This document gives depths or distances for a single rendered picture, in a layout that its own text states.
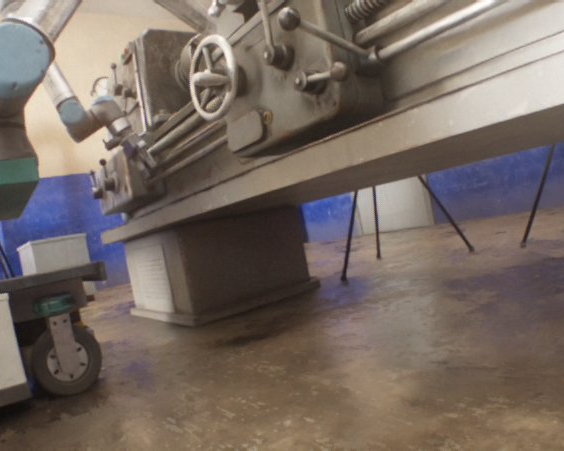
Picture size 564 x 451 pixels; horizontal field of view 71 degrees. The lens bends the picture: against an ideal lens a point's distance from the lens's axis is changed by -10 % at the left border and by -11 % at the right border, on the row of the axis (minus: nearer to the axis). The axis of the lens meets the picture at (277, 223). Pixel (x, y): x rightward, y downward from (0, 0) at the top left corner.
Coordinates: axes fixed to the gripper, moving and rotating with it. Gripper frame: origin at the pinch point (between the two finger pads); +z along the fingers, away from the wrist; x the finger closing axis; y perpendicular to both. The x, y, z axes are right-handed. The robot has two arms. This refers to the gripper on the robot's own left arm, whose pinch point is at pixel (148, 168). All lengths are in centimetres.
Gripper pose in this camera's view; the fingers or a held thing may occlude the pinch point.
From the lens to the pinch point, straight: 173.4
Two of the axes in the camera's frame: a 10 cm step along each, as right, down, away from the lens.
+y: 6.9, -5.4, 4.7
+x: -4.3, 2.1, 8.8
